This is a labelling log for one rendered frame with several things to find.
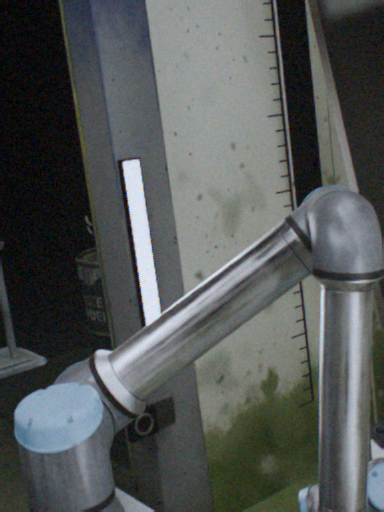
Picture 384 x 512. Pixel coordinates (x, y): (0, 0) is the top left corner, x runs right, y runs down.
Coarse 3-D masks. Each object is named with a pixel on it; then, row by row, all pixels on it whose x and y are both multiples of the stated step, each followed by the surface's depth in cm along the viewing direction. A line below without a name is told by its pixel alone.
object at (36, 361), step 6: (6, 348) 207; (0, 354) 202; (6, 354) 201; (24, 354) 199; (30, 354) 198; (36, 360) 192; (42, 360) 192; (18, 366) 188; (24, 366) 189; (30, 366) 189; (36, 366) 190; (0, 372) 185; (6, 372) 186; (12, 372) 187; (18, 372) 188; (0, 378) 185
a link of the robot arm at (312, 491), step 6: (312, 486) 145; (318, 486) 144; (300, 492) 145; (306, 492) 143; (312, 492) 143; (318, 492) 142; (300, 498) 143; (306, 498) 142; (312, 498) 142; (318, 498) 140; (300, 504) 143; (306, 504) 142; (312, 504) 141; (318, 504) 139; (306, 510) 141; (312, 510) 140
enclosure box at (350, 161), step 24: (312, 0) 170; (336, 0) 178; (360, 0) 183; (336, 24) 178; (360, 24) 184; (336, 48) 179; (360, 48) 184; (336, 72) 179; (360, 72) 185; (336, 96) 177; (360, 96) 186; (336, 120) 180; (360, 120) 186; (360, 144) 187; (360, 168) 188; (360, 192) 188
